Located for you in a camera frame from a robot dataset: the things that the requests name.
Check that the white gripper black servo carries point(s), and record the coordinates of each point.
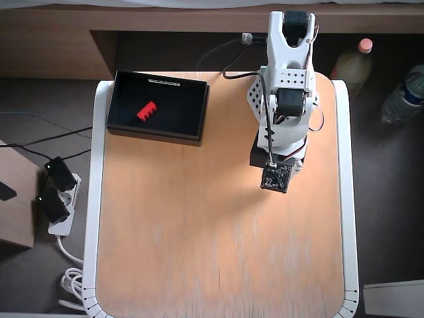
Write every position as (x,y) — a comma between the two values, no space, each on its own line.
(258,157)

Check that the red lego block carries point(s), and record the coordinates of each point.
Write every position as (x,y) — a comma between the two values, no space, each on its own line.
(145,113)

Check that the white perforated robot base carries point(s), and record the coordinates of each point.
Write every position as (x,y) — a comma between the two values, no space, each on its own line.
(255,94)

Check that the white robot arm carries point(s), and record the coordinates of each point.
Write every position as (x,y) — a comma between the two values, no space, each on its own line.
(289,66)

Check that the black rectangular bin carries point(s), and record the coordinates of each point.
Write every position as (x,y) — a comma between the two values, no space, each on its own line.
(179,109)

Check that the yellow bottle pink cap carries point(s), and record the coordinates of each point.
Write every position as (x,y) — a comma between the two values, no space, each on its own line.
(352,66)

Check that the clear plastic water bottle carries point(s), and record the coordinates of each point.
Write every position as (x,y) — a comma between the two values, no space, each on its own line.
(402,96)

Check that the grey box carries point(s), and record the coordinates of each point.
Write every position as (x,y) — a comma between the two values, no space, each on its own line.
(394,298)

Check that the black power adapter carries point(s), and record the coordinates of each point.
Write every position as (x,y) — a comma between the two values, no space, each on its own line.
(53,205)
(61,174)

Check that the white power strip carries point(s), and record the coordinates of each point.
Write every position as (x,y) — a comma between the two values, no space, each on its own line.
(61,228)

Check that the brown wooden desk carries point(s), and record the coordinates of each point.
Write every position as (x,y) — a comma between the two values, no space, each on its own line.
(49,49)

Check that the light wooden box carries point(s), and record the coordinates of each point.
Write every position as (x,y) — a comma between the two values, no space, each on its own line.
(16,215)

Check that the small black flat object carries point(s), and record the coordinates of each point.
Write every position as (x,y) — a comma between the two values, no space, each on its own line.
(6,192)

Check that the black camera circuit board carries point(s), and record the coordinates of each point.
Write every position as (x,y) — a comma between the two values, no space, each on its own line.
(276,179)

